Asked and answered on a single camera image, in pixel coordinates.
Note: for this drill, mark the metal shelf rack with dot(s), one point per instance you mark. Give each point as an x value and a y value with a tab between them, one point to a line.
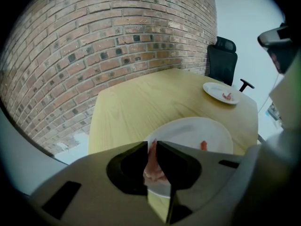
274	114

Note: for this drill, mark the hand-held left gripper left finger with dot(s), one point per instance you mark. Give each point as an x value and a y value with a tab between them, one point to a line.
94	187

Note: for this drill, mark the black high-back office chair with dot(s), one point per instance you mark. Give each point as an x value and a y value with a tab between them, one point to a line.
221	60

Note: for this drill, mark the white plate with shrimp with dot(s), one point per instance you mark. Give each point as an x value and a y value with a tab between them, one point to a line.
214	91

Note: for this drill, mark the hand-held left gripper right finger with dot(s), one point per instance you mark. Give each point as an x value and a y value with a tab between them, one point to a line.
207	180

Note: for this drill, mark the large white plate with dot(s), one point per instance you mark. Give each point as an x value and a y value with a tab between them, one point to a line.
188	131

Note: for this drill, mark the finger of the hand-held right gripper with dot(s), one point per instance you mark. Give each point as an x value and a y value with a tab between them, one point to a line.
275	39

